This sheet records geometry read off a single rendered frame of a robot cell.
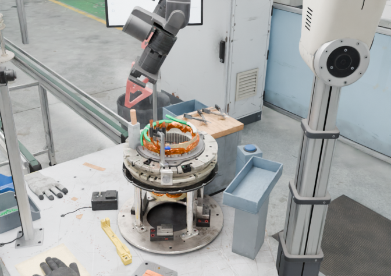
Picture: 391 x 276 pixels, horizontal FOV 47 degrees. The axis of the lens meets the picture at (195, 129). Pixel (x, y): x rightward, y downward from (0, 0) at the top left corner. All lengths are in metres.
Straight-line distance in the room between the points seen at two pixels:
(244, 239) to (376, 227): 1.72
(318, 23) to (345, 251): 1.81
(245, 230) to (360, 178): 2.22
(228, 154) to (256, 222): 0.41
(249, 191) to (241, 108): 2.64
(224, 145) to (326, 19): 0.67
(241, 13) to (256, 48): 0.37
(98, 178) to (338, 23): 1.16
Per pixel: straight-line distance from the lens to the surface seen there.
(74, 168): 2.04
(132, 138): 1.48
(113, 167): 2.01
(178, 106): 1.92
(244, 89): 3.94
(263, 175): 1.51
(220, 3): 3.70
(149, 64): 1.11
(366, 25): 1.34
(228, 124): 1.74
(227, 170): 1.81
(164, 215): 1.71
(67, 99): 2.90
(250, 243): 1.51
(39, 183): 1.93
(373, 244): 2.99
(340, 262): 2.80
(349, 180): 3.57
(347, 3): 1.28
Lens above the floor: 1.83
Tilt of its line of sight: 27 degrees down
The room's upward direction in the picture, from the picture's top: 1 degrees clockwise
